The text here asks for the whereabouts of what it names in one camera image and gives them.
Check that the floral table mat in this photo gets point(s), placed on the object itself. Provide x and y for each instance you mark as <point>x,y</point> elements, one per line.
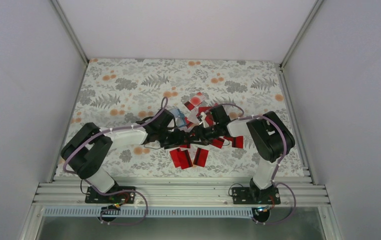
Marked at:
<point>117,92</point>

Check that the aluminium rail frame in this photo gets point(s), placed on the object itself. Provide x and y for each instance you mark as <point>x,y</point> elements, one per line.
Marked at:
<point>183,191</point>

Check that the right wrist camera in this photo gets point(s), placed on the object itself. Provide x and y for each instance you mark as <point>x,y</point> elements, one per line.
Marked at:
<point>202,120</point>

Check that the red card right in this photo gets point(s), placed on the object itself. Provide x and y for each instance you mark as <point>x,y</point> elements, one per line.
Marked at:
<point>236,142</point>

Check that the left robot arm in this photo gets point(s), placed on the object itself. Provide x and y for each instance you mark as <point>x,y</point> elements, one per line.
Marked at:
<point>87,150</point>

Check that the white card top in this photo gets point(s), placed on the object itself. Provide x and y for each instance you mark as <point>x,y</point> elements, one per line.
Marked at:
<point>197,99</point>

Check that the teal leather card holder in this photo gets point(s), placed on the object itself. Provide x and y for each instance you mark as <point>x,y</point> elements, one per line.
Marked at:
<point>179,118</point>

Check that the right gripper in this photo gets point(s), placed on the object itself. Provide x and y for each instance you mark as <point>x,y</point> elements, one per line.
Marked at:
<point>198,137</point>

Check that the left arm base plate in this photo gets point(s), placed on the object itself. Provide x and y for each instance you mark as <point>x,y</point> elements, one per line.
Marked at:
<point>93,197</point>

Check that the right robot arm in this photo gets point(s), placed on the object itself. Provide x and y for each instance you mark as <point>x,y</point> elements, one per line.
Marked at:
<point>272,140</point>

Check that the perforated cable tray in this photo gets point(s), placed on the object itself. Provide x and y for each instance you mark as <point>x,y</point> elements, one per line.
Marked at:
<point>151,212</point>

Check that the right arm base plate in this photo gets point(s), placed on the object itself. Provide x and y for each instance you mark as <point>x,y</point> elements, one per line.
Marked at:
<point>254,196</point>

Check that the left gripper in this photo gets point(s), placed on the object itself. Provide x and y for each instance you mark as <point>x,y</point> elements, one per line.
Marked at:
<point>177,140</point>

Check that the red card front left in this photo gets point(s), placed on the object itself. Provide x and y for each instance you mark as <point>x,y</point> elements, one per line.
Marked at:
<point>181,158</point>

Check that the red card front middle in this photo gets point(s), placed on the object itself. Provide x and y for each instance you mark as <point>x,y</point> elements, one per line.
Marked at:
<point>200,157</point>

